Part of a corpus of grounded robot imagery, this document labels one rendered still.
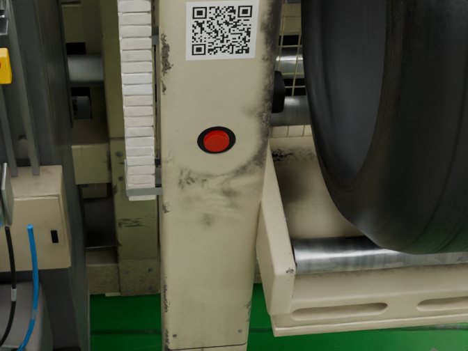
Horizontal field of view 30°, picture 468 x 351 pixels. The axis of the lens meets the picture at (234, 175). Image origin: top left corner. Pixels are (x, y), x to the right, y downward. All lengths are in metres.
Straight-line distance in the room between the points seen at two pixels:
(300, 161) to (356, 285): 0.30
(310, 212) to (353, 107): 0.17
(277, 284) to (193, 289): 0.21
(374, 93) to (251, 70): 0.38
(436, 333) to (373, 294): 1.08
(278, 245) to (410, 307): 0.22
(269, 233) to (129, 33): 0.32
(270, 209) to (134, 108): 0.23
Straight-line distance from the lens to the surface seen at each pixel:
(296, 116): 1.31
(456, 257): 1.17
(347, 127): 1.28
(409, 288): 1.17
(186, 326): 1.32
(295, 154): 1.40
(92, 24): 1.87
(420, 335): 2.21
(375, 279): 1.17
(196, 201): 1.11
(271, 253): 1.07
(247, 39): 0.94
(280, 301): 1.10
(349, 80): 1.32
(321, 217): 1.31
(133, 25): 0.94
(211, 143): 1.03
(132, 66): 0.97
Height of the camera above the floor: 1.77
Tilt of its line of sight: 46 degrees down
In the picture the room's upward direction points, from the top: 4 degrees clockwise
